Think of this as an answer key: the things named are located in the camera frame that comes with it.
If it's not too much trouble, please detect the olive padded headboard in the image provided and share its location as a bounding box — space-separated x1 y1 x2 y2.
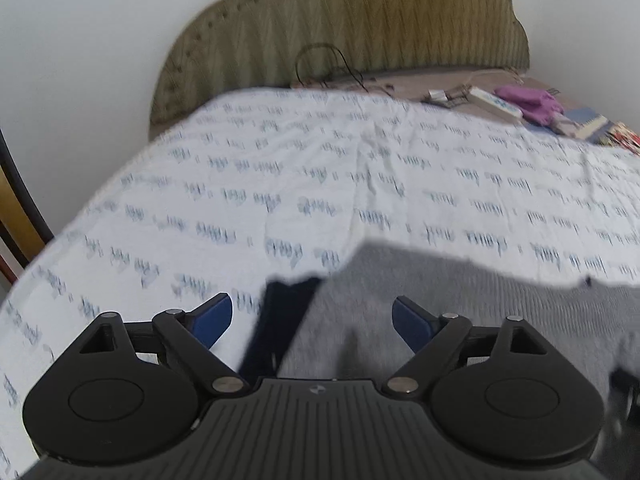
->
149 0 531 137

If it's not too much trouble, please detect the gold and black pole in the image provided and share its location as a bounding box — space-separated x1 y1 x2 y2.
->
0 127 55 286

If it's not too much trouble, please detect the black cable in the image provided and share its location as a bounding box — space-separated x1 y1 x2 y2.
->
295 44 372 93

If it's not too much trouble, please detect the colourful printed book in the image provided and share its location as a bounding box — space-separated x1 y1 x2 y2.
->
599 122 640 155

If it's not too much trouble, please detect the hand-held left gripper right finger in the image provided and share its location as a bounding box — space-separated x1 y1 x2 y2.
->
382 295 557 401

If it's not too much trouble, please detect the white flat box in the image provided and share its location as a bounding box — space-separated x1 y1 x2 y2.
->
467 87 524 123

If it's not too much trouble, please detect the small white packet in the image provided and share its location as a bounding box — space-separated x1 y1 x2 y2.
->
427 88 469 109

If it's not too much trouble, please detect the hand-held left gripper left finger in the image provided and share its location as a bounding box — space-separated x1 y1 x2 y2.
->
75 292 252 402

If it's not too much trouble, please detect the grey garment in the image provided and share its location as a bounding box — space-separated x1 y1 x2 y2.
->
277 241 640 461

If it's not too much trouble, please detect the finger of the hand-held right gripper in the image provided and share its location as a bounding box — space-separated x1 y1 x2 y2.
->
611 367 640 412

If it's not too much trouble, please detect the blue book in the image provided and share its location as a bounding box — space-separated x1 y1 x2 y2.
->
552 109 612 142

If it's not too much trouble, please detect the purple cloth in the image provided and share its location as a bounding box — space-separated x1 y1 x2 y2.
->
495 85 564 126

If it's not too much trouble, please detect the white script-printed bed sheet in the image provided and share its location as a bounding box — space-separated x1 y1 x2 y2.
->
0 87 640 480

